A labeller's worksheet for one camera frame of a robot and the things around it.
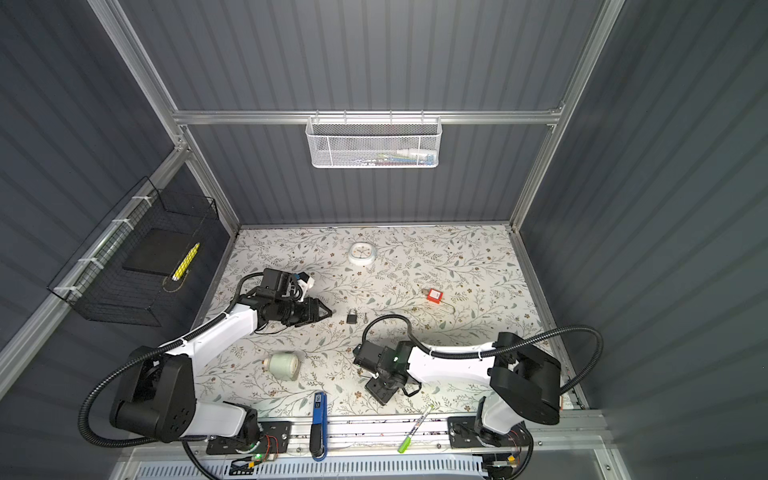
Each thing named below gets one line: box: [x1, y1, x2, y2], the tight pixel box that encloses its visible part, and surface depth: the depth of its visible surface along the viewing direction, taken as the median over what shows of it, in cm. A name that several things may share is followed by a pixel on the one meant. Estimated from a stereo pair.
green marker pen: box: [398, 405, 435, 454], surface depth 75 cm
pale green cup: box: [262, 353, 301, 381], surface depth 80 cm
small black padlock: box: [346, 308, 358, 324], surface depth 98 cm
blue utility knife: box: [309, 392, 329, 462], surface depth 75 cm
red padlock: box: [421, 288, 444, 304], surface depth 101 cm
